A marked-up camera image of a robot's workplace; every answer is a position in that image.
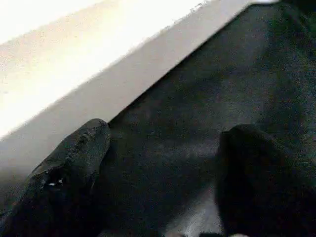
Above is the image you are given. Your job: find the black glossy mat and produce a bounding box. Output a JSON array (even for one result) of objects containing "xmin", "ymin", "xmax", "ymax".
[{"xmin": 93, "ymin": 0, "xmax": 316, "ymax": 237}]

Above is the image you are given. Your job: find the white plastic table top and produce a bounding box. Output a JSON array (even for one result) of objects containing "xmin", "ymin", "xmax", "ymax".
[{"xmin": 0, "ymin": 0, "xmax": 279, "ymax": 215}]

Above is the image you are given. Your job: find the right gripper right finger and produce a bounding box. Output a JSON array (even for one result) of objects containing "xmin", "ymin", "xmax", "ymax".
[{"xmin": 217, "ymin": 124, "xmax": 316, "ymax": 237}]

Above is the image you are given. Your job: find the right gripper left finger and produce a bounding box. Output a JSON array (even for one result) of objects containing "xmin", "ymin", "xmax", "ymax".
[{"xmin": 0, "ymin": 118, "xmax": 111, "ymax": 237}]

